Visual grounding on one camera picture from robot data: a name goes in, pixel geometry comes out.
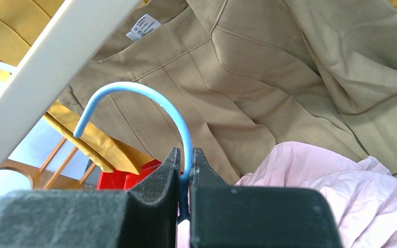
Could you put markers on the wooden clothes rack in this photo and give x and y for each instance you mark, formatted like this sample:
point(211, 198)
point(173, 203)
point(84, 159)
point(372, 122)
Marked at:
point(72, 37)

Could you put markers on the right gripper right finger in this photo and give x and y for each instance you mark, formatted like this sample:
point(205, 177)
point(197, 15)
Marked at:
point(229, 216)

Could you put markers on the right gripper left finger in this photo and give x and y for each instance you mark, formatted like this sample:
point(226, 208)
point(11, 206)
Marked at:
point(143, 216)

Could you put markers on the mustard yellow garment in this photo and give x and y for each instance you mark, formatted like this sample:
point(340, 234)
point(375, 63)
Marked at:
point(21, 22)

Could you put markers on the pink ruffled garment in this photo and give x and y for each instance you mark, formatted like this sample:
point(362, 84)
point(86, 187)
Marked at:
point(362, 195)

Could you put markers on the orange wooden shoe rack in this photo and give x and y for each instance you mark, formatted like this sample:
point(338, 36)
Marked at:
point(50, 173)

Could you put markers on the red plastic tray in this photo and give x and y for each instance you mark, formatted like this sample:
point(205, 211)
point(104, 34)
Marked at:
point(118, 180)

